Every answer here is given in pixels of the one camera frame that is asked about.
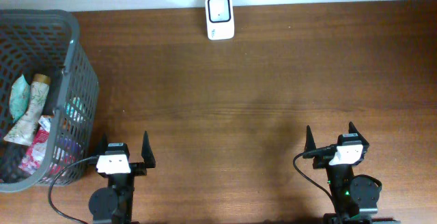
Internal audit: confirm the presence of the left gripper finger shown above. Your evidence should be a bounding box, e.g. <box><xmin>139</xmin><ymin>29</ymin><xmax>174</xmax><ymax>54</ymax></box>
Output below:
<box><xmin>92</xmin><ymin>134</ymin><xmax>108</xmax><ymax>156</ymax></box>
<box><xmin>141</xmin><ymin>131</ymin><xmax>156</xmax><ymax>169</ymax></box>

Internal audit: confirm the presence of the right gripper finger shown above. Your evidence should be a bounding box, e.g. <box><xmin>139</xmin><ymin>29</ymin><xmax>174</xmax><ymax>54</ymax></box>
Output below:
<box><xmin>348</xmin><ymin>122</ymin><xmax>365</xmax><ymax>141</ymax></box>
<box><xmin>304</xmin><ymin>125</ymin><xmax>317</xmax><ymax>152</ymax></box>

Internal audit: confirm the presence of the red purple tissue pack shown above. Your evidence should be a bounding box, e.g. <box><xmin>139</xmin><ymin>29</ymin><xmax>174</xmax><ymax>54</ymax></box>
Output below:
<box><xmin>18</xmin><ymin>115</ymin><xmax>53</xmax><ymax>174</ymax></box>

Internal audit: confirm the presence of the white bamboo print tube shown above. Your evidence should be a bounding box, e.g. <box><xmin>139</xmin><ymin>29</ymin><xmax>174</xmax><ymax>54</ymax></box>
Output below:
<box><xmin>3</xmin><ymin>74</ymin><xmax>51</xmax><ymax>146</ymax></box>

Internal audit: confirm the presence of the mint green wipes pack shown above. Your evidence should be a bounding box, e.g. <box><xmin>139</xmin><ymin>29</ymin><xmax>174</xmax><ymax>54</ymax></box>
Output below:
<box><xmin>9</xmin><ymin>74</ymin><xmax>31</xmax><ymax>123</ymax></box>

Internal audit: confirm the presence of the teal small tissue pack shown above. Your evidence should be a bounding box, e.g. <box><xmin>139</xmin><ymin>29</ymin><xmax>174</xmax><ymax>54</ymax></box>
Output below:
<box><xmin>65</xmin><ymin>97</ymin><xmax>85</xmax><ymax>123</ymax></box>

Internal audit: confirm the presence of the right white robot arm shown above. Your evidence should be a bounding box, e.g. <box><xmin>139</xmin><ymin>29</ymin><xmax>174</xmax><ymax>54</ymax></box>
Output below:
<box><xmin>301</xmin><ymin>122</ymin><xmax>398</xmax><ymax>223</ymax></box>

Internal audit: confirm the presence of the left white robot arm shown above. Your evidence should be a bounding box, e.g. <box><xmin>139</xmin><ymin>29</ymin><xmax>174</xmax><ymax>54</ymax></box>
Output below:
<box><xmin>88</xmin><ymin>132</ymin><xmax>156</xmax><ymax>224</ymax></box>

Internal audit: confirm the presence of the white barcode scanner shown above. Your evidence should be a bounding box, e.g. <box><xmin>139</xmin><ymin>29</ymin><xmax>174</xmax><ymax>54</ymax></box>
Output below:
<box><xmin>205</xmin><ymin>0</ymin><xmax>235</xmax><ymax>40</ymax></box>

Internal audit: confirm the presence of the grey plastic mesh basket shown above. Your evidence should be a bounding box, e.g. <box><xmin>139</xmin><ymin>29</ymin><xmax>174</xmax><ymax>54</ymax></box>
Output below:
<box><xmin>1</xmin><ymin>10</ymin><xmax>99</xmax><ymax>193</ymax></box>

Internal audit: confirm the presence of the left black cable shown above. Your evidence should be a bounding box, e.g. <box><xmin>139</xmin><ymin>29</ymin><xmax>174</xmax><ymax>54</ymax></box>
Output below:
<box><xmin>47</xmin><ymin>155</ymin><xmax>100</xmax><ymax>224</ymax></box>

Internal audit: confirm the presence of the black cable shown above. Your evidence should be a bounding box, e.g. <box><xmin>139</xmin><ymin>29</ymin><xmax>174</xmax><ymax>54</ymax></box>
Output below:
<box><xmin>47</xmin><ymin>155</ymin><xmax>100</xmax><ymax>224</ymax></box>
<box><xmin>292</xmin><ymin>145</ymin><xmax>337</xmax><ymax>211</ymax></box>

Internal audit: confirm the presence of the right black cable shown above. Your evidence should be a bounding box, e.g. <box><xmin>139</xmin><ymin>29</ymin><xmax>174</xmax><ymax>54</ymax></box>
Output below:
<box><xmin>292</xmin><ymin>145</ymin><xmax>337</xmax><ymax>211</ymax></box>

